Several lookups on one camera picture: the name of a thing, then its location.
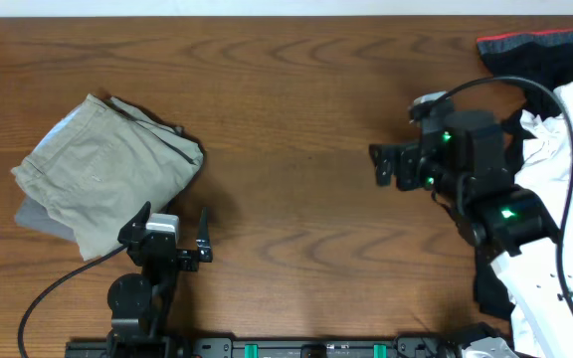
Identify folded grey shorts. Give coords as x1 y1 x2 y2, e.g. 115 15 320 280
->
13 96 188 245

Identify black garment with red trim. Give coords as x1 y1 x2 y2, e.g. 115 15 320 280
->
474 29 573 320

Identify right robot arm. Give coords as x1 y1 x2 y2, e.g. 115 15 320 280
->
369 139 573 357

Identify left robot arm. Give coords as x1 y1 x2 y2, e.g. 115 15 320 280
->
107 203 213 342

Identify white printed t-shirt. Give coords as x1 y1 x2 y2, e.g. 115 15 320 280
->
489 82 573 358

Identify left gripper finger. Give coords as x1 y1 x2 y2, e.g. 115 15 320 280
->
196 207 211 249
117 201 151 247

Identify khaki beige shorts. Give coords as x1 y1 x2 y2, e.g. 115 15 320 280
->
10 92 206 263

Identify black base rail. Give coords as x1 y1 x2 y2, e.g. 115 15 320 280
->
65 323 516 358

